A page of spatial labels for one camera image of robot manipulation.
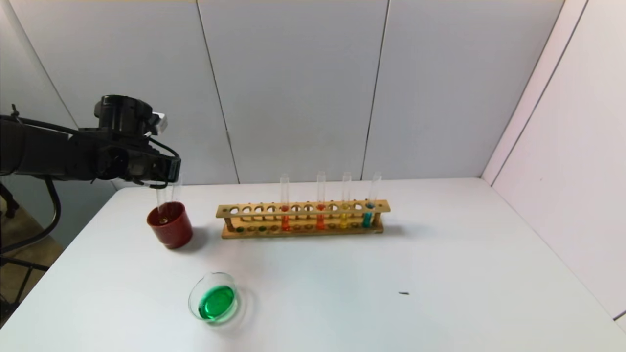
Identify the black tripod stand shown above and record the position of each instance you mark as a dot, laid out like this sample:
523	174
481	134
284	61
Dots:
24	265

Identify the test tube blue pigment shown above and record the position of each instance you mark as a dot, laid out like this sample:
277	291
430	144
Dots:
177	193
366	220

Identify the wooden test tube rack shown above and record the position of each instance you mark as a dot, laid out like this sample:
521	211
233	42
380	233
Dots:
293	214

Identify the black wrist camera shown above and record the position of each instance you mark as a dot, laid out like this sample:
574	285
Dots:
124	115

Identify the red plastic cup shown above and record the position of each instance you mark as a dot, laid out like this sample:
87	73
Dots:
171	232

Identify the test tube red pigment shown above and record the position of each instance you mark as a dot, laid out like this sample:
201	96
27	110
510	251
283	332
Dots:
285	222
320	222

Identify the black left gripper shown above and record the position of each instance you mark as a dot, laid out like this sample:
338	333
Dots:
172	169

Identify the test tube yellow pigment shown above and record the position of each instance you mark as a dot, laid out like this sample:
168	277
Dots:
343	221
161	203

